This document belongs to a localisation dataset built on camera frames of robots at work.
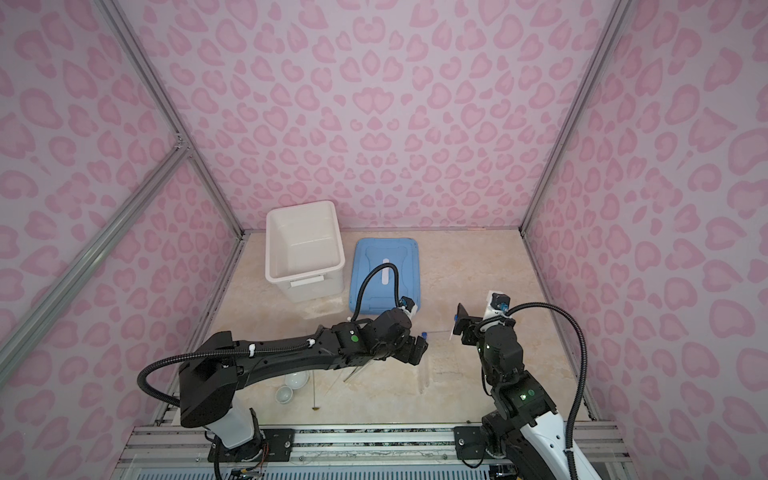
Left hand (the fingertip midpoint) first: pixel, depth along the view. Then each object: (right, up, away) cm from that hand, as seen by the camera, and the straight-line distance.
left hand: (420, 338), depth 78 cm
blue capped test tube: (+1, -13, +5) cm, 14 cm away
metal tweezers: (-18, -11, +6) cm, 22 cm away
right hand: (+13, +9, -4) cm, 16 cm away
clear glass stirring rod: (-24, -14, +5) cm, 28 cm away
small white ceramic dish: (-36, -16, +2) cm, 39 cm away
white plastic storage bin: (-42, +24, +36) cm, 60 cm away
